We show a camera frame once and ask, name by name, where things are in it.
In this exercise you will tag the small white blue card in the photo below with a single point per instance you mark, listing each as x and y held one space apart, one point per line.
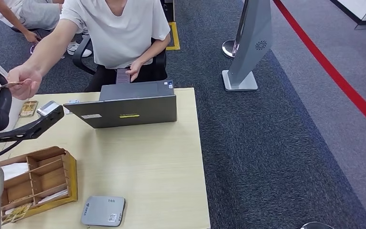
74 101

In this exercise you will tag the person's left hand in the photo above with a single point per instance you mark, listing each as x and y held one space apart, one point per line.
135 68

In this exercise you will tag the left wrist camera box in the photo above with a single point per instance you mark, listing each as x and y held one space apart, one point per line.
48 108

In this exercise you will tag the person's right hand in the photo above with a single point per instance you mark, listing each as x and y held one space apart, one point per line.
32 36
31 79

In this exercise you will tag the tan ID card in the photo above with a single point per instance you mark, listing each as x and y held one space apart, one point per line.
12 84

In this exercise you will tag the dark smartphone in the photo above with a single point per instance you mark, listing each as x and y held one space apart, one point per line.
122 76

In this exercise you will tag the white cabinet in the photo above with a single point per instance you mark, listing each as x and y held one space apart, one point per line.
359 6

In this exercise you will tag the gold patterned card stack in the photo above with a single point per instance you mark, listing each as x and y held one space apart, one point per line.
15 214

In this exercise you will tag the white paper stack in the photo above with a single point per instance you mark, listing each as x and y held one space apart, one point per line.
14 170

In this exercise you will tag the person's right forearm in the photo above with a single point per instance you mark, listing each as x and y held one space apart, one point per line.
11 17
48 50

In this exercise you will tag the black equipment base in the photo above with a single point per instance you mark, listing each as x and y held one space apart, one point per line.
169 11

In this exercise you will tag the person's left forearm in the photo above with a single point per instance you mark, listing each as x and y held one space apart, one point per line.
156 49

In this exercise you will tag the black stool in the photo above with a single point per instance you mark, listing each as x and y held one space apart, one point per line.
18 29

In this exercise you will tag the grey card reader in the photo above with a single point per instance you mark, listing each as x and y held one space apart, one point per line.
102 210

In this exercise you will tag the grey laptop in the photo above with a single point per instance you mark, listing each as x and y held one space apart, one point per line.
123 110

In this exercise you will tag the black office chair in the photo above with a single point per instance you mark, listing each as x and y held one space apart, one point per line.
160 63

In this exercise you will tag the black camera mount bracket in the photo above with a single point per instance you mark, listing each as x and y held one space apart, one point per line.
41 124

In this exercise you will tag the wooden desk organizer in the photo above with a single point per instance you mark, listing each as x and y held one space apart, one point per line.
71 180

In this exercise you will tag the person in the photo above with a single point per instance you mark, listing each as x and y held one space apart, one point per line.
123 31
37 12

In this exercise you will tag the grey standing kiosk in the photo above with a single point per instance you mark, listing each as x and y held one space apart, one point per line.
252 34

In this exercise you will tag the red floor tape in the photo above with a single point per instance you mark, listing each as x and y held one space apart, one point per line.
328 66

